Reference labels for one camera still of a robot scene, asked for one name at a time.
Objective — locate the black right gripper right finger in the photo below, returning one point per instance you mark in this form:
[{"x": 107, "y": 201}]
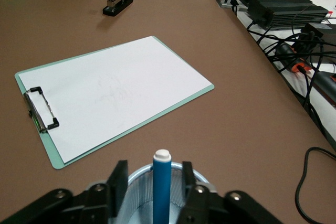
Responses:
[{"x": 188, "y": 179}]

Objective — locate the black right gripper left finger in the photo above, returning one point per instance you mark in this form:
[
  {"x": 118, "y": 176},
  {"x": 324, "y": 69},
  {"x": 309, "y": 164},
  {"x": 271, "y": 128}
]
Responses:
[{"x": 118, "y": 190}]

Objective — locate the blue marker white cap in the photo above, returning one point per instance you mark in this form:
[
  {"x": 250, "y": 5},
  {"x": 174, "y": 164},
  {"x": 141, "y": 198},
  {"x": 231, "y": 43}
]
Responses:
[{"x": 162, "y": 190}]

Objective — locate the blue mesh pen cup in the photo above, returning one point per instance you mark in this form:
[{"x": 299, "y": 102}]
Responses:
[{"x": 141, "y": 197}]

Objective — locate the green clipboard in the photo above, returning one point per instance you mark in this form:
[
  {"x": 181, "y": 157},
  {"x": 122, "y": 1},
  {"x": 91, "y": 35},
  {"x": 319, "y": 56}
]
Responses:
[{"x": 56, "y": 162}]

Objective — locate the white paper sheet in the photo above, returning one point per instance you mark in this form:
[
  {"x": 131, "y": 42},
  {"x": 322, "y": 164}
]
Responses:
[{"x": 118, "y": 90}]

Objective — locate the black orange power strip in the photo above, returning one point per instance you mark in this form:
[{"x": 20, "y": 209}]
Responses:
[{"x": 296, "y": 62}]

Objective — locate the small black adapter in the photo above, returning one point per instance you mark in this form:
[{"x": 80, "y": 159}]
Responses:
[{"x": 317, "y": 30}]

